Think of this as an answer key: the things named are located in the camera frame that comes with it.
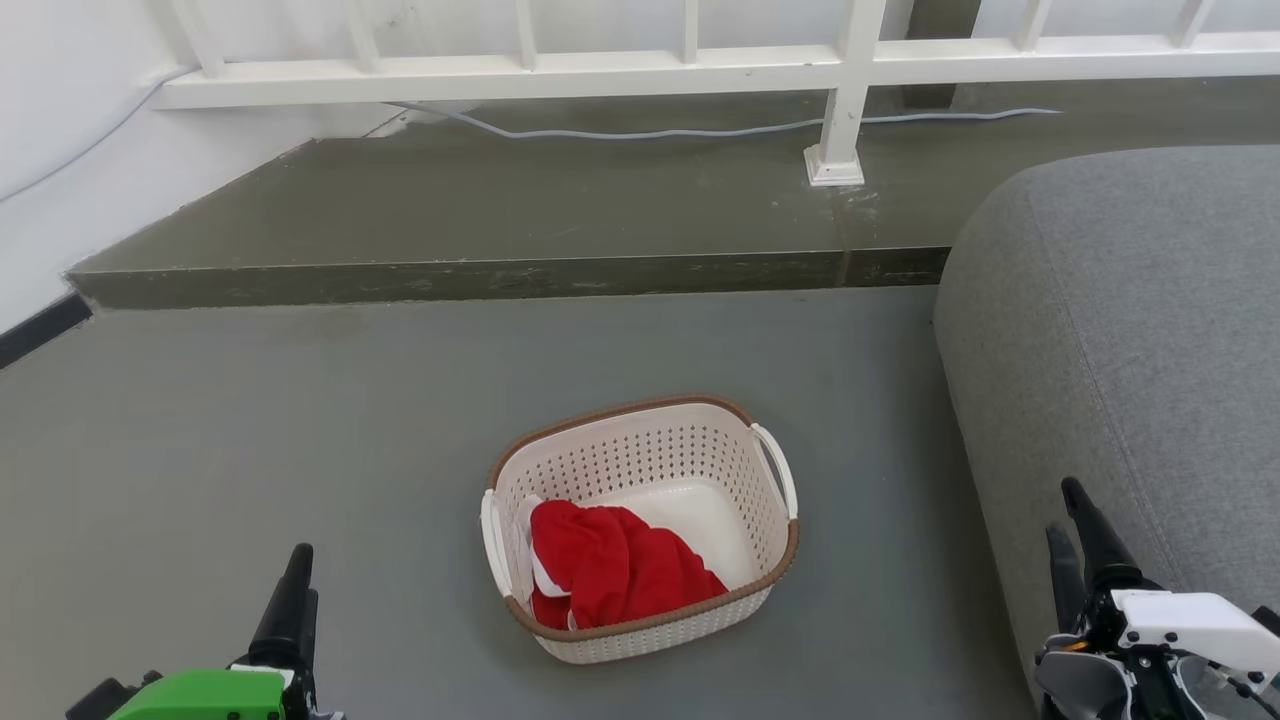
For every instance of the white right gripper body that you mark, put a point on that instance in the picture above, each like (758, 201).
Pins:
(1180, 620)

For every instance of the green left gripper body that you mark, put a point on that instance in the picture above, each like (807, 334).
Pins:
(200, 696)

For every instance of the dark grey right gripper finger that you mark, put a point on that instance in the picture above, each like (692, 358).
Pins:
(1098, 545)
(1066, 580)

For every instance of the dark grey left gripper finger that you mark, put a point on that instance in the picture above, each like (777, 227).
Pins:
(309, 655)
(283, 615)

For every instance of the cream perforated laundry basket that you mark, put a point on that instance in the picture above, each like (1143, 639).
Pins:
(660, 460)

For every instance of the grey fabric sofa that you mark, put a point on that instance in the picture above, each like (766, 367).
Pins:
(1130, 320)

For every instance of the red garment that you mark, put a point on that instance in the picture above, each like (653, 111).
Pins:
(620, 565)

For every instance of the white railing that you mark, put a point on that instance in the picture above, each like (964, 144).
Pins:
(600, 75)

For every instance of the black wall baseboard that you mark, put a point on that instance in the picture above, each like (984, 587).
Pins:
(40, 330)

